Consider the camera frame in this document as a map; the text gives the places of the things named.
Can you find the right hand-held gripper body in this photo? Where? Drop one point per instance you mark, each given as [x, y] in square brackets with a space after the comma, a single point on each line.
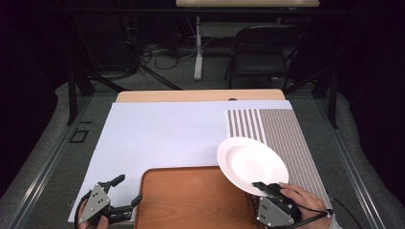
[270, 214]

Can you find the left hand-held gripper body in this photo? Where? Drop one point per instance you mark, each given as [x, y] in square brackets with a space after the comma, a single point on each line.
[95, 203]

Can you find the white round plate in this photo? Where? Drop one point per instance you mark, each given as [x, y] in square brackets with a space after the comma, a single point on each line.
[248, 162]

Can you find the brown wooden tray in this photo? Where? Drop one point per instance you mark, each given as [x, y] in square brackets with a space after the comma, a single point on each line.
[191, 200]

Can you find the person's left hand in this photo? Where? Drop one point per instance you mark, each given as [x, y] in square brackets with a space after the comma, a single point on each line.
[102, 223]

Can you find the person's right hand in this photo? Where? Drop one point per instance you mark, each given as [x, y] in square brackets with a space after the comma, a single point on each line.
[310, 203]

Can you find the grey striped placemat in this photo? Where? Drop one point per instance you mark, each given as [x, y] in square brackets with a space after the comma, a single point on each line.
[286, 133]

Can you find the black metal stand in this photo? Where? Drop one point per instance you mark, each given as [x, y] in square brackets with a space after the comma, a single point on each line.
[72, 95]
[333, 101]

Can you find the black folding chair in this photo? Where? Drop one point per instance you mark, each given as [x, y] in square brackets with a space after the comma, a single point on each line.
[261, 65]

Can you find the black horizontal bar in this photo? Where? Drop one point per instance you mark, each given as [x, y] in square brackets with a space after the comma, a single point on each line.
[127, 11]

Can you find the white desk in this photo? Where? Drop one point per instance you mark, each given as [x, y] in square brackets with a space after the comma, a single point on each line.
[246, 3]

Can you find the grey floor rail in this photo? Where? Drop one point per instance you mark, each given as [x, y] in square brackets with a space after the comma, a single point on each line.
[54, 159]
[348, 162]

